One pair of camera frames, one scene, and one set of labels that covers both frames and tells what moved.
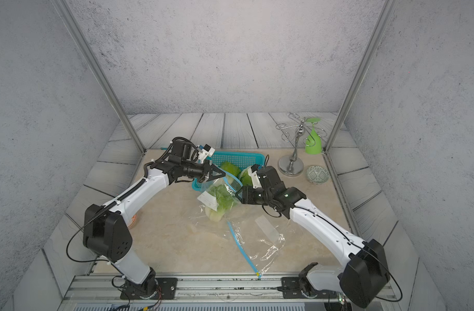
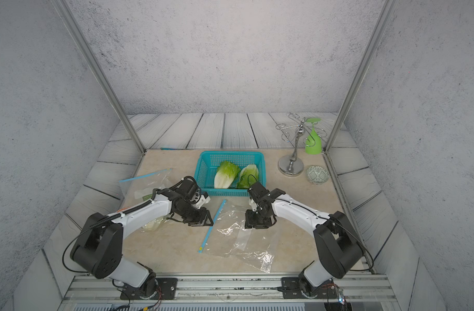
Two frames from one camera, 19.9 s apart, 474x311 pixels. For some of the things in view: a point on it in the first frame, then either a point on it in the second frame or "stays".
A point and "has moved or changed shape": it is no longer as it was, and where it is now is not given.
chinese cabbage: [246, 177] stays
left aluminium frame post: [71, 23] stays
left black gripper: [206, 170] -> [203, 218]
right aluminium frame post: [382, 21] stays
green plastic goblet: [313, 140] stays
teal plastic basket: [237, 160] stays
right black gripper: [247, 195] -> [248, 220]
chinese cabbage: [225, 199] -> [151, 225]
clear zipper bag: [219, 199] has moved or changed shape
